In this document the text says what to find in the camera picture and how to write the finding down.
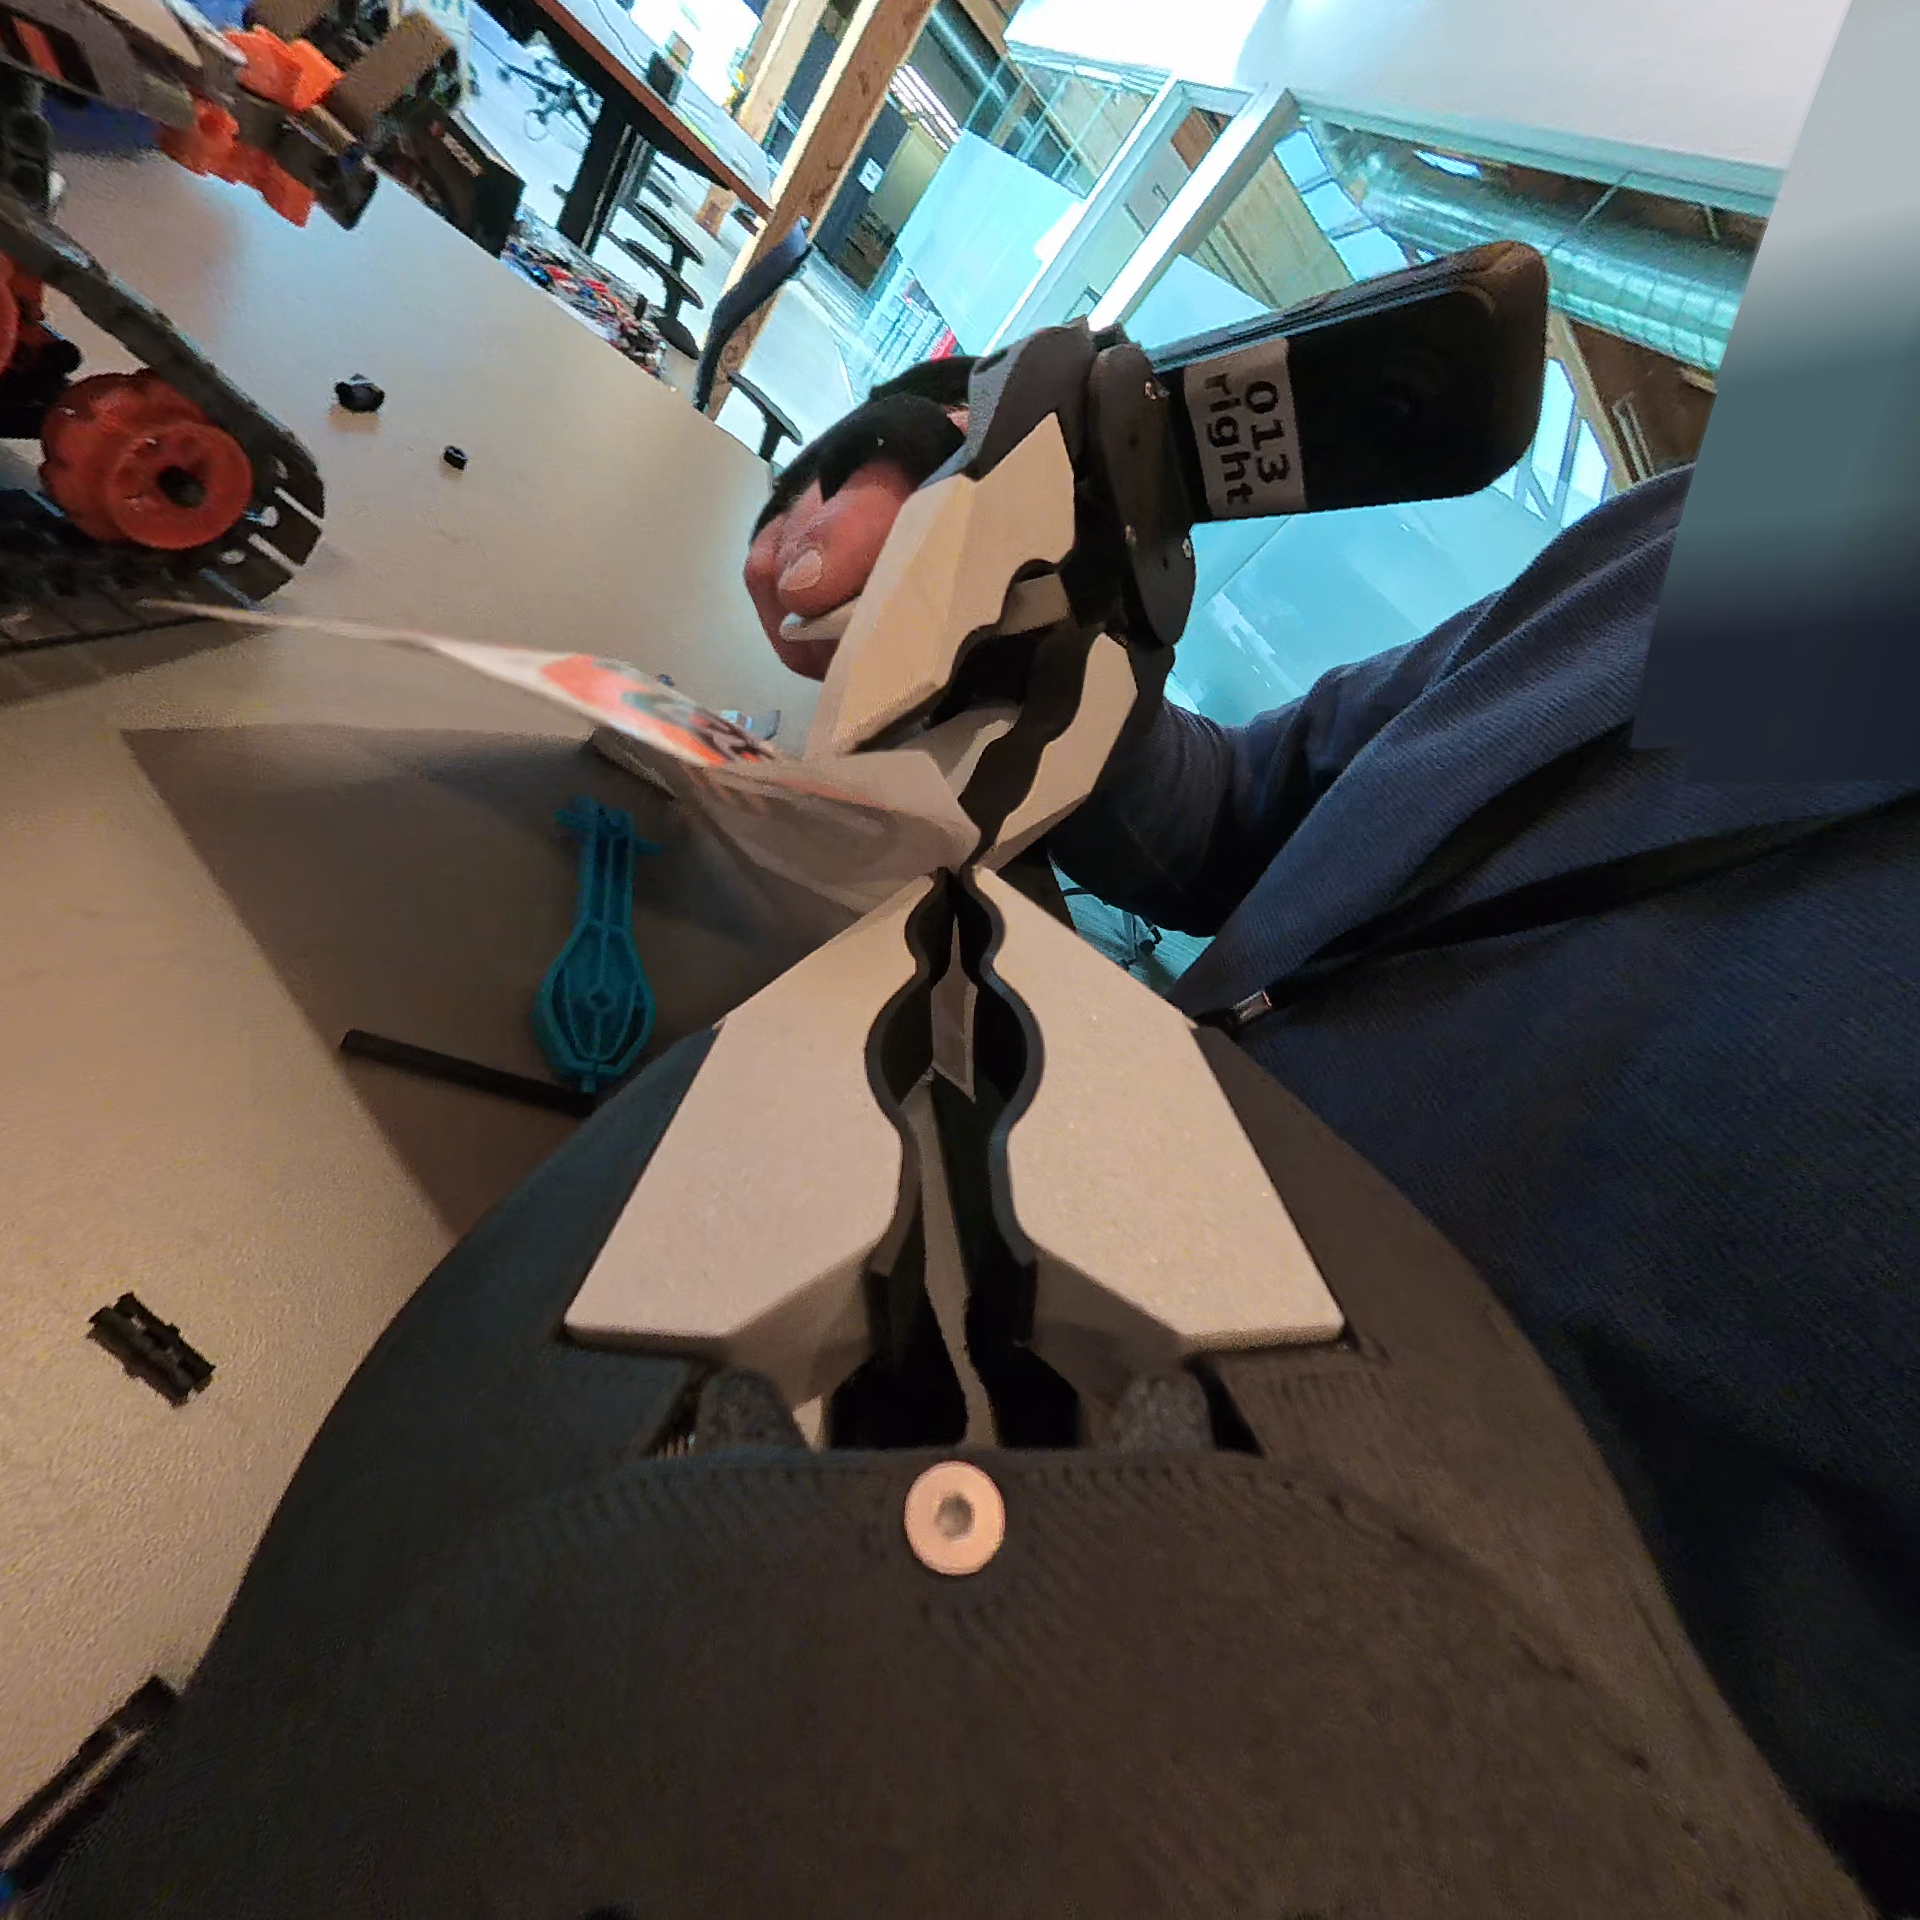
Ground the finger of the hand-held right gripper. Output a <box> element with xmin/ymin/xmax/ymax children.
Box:
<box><xmin>811</xmin><ymin>412</ymin><xmax>1081</xmax><ymax>757</ymax></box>
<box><xmin>958</xmin><ymin>621</ymin><xmax>1142</xmax><ymax>879</ymax></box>

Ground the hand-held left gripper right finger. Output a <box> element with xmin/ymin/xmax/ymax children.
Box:
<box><xmin>958</xmin><ymin>866</ymin><xmax>1348</xmax><ymax>1443</ymax></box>

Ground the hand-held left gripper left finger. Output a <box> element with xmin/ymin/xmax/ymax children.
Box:
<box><xmin>561</xmin><ymin>871</ymin><xmax>960</xmax><ymax>1445</ymax></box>

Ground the blue plastic brick tool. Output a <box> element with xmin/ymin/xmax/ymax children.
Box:
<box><xmin>533</xmin><ymin>797</ymin><xmax>663</xmax><ymax>1093</ymax></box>

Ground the robot sticker sheet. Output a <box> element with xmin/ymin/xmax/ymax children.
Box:
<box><xmin>144</xmin><ymin>597</ymin><xmax>999</xmax><ymax>1445</ymax></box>

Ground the grey orange tracked toy robot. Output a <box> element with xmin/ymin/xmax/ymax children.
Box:
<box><xmin>0</xmin><ymin>0</ymin><xmax>466</xmax><ymax>650</ymax></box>

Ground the person's right forearm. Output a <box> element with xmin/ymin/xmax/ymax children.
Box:
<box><xmin>1050</xmin><ymin>697</ymin><xmax>1357</xmax><ymax>939</ymax></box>

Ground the person's right hand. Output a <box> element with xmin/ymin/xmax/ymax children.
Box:
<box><xmin>743</xmin><ymin>462</ymin><xmax>920</xmax><ymax>688</ymax></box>

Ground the black thin axle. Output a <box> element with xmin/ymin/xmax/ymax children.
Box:
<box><xmin>338</xmin><ymin>1029</ymin><xmax>600</xmax><ymax>1120</ymax></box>

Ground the black office chair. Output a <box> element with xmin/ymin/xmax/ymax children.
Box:
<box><xmin>693</xmin><ymin>231</ymin><xmax>819</xmax><ymax>458</ymax></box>

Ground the pile of toy bricks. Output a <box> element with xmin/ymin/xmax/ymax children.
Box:
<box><xmin>501</xmin><ymin>215</ymin><xmax>669</xmax><ymax>354</ymax></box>

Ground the brown far desk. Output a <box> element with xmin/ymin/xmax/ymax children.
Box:
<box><xmin>533</xmin><ymin>0</ymin><xmax>782</xmax><ymax>249</ymax></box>

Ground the short black pin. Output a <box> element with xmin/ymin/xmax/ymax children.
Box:
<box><xmin>87</xmin><ymin>1290</ymin><xmax>216</xmax><ymax>1406</ymax></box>

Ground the black car model box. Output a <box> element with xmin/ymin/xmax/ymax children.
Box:
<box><xmin>382</xmin><ymin>98</ymin><xmax>528</xmax><ymax>252</ymax></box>

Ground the silver ventilation duct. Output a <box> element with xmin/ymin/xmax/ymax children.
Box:
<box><xmin>1336</xmin><ymin>127</ymin><xmax>1756</xmax><ymax>369</ymax></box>

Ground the black lanyard strap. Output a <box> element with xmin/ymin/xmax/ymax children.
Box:
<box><xmin>1227</xmin><ymin>803</ymin><xmax>1920</xmax><ymax>1029</ymax></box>

